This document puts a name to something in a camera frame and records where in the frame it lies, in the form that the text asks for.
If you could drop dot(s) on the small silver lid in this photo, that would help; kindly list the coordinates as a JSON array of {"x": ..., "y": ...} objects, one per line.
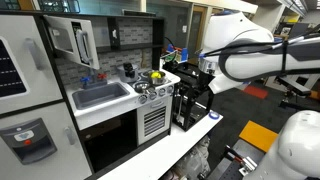
[{"x": 142, "y": 87}]

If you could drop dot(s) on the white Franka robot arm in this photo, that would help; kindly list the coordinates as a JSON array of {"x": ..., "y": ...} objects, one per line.
[{"x": 240, "y": 30}]

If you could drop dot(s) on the grey stove knob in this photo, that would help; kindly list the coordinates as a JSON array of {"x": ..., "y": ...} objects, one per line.
[
  {"x": 162, "y": 92},
  {"x": 170, "y": 89},
  {"x": 152, "y": 96},
  {"x": 142, "y": 99}
]

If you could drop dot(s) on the silver pan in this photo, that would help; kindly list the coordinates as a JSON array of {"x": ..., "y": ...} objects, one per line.
[{"x": 160, "y": 80}]

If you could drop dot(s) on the yellow toy food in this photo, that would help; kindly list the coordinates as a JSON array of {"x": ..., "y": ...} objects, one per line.
[{"x": 155, "y": 75}]

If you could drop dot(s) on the white toy oven door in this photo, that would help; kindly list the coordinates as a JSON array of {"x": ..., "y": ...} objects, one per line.
[{"x": 154, "y": 121}]

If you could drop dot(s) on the silver pot with black knob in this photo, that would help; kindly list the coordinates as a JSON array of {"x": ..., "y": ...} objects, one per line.
[{"x": 125, "y": 75}]

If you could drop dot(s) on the white black toy kitchen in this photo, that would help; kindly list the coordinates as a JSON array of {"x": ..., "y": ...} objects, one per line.
[{"x": 113, "y": 106}]

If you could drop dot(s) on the blue tape roll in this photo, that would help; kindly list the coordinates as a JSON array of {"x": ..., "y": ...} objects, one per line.
[{"x": 213, "y": 115}]

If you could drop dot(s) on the grey toy sink basin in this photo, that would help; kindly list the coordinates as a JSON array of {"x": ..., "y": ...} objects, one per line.
[{"x": 100, "y": 95}]

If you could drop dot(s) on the grey toy faucet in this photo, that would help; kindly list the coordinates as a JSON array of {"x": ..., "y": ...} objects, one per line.
[{"x": 93, "y": 83}]

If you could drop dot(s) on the grey crumpled plastic bag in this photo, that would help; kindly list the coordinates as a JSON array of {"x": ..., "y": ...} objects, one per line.
[{"x": 195, "y": 160}]

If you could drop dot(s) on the red floor mat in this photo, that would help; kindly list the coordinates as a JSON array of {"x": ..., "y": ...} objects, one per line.
[{"x": 255, "y": 91}]

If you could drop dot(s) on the white toy microwave door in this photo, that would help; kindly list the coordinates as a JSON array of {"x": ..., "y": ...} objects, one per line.
[{"x": 66, "y": 36}]

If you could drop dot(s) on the orange floor mat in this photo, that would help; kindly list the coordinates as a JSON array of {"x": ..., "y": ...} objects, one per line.
[{"x": 258, "y": 136}]

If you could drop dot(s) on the white fridge door with dispenser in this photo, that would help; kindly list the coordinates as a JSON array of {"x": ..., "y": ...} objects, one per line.
[{"x": 73, "y": 156}]

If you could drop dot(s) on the white fridge door with window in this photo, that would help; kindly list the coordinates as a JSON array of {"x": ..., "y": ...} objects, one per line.
[{"x": 40, "y": 83}]

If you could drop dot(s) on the grey toy water dispenser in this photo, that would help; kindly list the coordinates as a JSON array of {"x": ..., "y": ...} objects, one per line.
[{"x": 30, "y": 146}]

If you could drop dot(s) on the white toy wall phone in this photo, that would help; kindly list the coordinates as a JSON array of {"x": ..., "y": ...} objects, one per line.
[{"x": 114, "y": 33}]

